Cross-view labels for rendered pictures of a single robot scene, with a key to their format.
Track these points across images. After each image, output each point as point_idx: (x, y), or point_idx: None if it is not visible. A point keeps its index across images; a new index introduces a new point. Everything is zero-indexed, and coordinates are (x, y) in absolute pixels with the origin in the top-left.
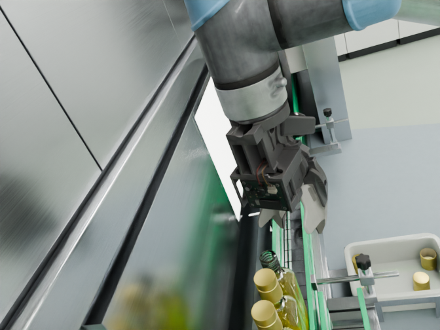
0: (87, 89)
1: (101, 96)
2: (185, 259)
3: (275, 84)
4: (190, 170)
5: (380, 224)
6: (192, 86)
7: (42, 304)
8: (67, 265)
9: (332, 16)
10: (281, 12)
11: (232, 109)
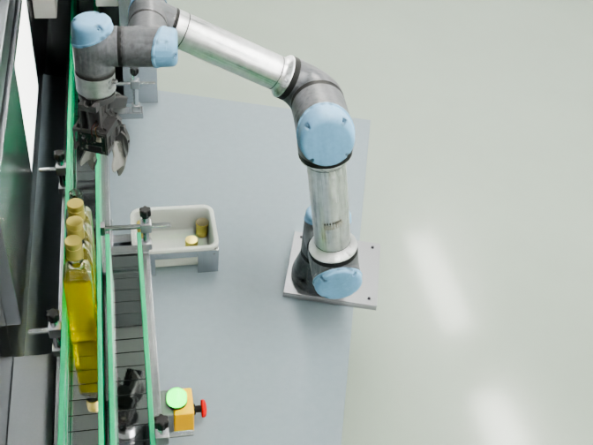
0: None
1: None
2: (12, 185)
3: (111, 81)
4: (13, 116)
5: (169, 198)
6: (11, 32)
7: None
8: None
9: (146, 62)
10: (123, 54)
11: (85, 91)
